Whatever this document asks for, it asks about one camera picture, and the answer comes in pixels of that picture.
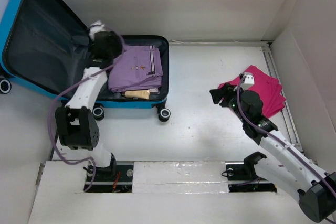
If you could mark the magenta garment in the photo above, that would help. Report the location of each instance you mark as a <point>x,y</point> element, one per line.
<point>269,90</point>

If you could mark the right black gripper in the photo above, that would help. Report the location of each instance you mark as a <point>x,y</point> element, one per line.
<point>217,94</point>

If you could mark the purple shirt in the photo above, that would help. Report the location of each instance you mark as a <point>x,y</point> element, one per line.
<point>138,68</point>

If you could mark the blue hard-shell suitcase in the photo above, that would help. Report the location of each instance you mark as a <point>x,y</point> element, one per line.
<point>46,47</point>

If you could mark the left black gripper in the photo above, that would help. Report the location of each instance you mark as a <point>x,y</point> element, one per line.
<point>116,44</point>

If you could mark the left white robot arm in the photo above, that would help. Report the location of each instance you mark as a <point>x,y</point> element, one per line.
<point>76,120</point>

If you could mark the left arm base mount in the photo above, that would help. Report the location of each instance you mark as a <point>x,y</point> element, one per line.
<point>106,182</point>

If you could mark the beige cosmetic tube gold cap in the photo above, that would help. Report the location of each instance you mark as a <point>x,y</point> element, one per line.
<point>137,94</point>

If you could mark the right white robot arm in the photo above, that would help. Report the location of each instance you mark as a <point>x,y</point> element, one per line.
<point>309,185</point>

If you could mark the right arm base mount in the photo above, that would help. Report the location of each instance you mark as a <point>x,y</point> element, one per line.
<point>241,180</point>

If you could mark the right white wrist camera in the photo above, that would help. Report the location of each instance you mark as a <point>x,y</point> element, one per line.
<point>246,80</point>

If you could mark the small pink printed card pack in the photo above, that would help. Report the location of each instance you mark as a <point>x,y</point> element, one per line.
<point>154,90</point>

